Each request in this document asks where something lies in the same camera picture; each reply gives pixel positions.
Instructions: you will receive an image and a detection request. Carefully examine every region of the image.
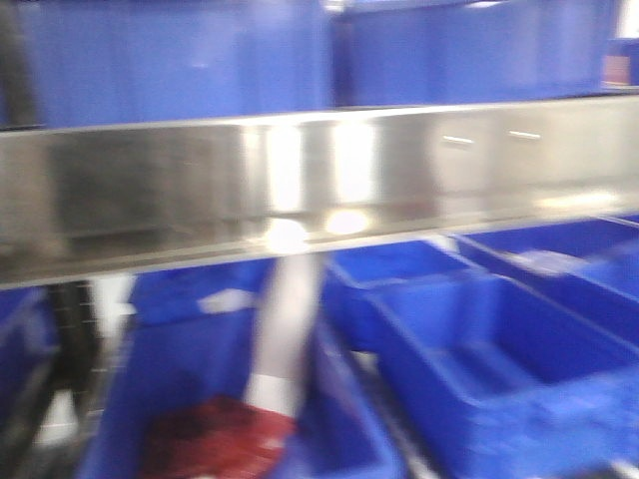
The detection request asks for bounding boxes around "blue divided bin centre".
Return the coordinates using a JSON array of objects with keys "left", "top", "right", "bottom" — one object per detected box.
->
[{"left": 321, "top": 240, "right": 638, "bottom": 478}]

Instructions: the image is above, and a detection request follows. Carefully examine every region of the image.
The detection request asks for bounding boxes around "large blue bin right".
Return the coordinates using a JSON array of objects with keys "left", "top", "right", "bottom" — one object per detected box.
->
[{"left": 331, "top": 1, "right": 620, "bottom": 107}]

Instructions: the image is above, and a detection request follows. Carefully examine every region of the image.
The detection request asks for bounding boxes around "large blue bin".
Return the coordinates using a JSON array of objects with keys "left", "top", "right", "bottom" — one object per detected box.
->
[
  {"left": 10, "top": 1, "right": 332, "bottom": 128},
  {"left": 331, "top": 1, "right": 620, "bottom": 107}
]

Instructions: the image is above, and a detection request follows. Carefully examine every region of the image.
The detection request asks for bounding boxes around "blue bin with red parts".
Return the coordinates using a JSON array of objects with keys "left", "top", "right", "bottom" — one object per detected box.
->
[{"left": 76, "top": 258, "right": 406, "bottom": 478}]

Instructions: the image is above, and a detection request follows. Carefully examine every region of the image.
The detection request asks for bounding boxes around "blue bin far right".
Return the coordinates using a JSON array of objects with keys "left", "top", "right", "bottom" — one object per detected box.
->
[{"left": 453, "top": 215, "right": 638, "bottom": 346}]

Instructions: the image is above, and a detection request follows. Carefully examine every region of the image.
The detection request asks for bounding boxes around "large blue bin left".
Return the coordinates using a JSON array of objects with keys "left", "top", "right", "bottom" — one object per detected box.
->
[{"left": 10, "top": 1, "right": 332, "bottom": 128}]

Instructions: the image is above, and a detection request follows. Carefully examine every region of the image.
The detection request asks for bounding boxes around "steel shelf post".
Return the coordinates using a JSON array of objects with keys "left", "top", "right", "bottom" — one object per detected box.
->
[{"left": 244, "top": 253, "right": 322, "bottom": 417}]

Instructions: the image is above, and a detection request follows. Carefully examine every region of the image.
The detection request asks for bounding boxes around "steel shelf front rail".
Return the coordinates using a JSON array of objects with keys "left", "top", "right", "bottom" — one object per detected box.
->
[{"left": 1, "top": 95, "right": 638, "bottom": 288}]

